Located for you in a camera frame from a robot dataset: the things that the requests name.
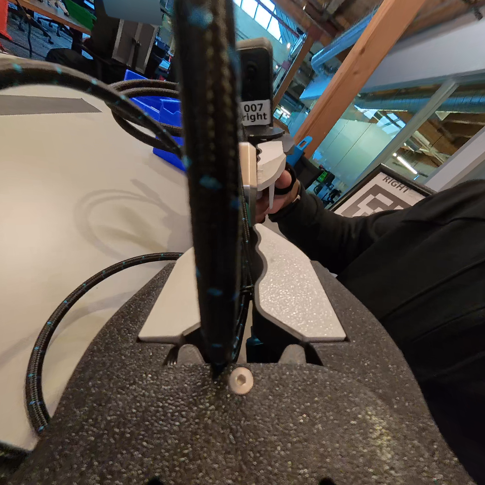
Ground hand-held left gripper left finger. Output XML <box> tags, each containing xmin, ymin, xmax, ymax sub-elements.
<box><xmin>137</xmin><ymin>248</ymin><xmax>202</xmax><ymax>342</ymax></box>

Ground grey panel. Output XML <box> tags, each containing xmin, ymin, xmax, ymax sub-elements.
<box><xmin>114</xmin><ymin>17</ymin><xmax>159</xmax><ymax>73</ymax></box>

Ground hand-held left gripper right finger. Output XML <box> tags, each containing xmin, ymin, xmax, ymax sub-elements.
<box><xmin>252</xmin><ymin>224</ymin><xmax>347</xmax><ymax>342</ymax></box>

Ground person's right hand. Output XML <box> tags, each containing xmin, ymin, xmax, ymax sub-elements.
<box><xmin>255</xmin><ymin>179</ymin><xmax>302</xmax><ymax>225</ymax></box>

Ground silver metal port hub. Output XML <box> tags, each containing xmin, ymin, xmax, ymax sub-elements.
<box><xmin>238</xmin><ymin>142</ymin><xmax>263</xmax><ymax>200</ymax></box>

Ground green plastic bin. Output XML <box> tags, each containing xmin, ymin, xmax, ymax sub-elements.
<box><xmin>64</xmin><ymin>0</ymin><xmax>96</xmax><ymax>30</ymax></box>

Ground person's right forearm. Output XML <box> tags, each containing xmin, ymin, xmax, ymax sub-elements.
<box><xmin>267</xmin><ymin>182</ymin><xmax>485</xmax><ymax>274</ymax></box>

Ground blue-flecked braided cable green plugs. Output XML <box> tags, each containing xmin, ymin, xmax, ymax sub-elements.
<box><xmin>0</xmin><ymin>0</ymin><xmax>254</xmax><ymax>435</ymax></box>

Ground plain black braided cable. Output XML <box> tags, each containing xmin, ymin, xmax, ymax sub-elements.
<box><xmin>109</xmin><ymin>79</ymin><xmax>187</xmax><ymax>154</ymax></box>

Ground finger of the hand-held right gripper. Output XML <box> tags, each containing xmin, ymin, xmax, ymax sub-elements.
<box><xmin>257</xmin><ymin>142</ymin><xmax>287</xmax><ymax>192</ymax></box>

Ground wooden beam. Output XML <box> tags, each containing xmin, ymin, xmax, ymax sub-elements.
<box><xmin>294</xmin><ymin>0</ymin><xmax>429</xmax><ymax>158</ymax></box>

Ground framed black-white tag board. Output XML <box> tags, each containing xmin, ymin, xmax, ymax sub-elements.
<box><xmin>329</xmin><ymin>164</ymin><xmax>437</xmax><ymax>219</ymax></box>

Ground person's black jacket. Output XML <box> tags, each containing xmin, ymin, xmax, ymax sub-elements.
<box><xmin>336</xmin><ymin>212</ymin><xmax>485</xmax><ymax>482</ymax></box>

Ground large blue plastic bin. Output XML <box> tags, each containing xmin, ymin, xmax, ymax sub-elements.
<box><xmin>153</xmin><ymin>96</ymin><xmax>191</xmax><ymax>172</ymax></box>
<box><xmin>124</xmin><ymin>69</ymin><xmax>164</xmax><ymax>111</ymax></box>

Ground grey tape strip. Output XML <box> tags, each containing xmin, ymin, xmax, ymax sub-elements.
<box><xmin>0</xmin><ymin>95</ymin><xmax>104</xmax><ymax>116</ymax></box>

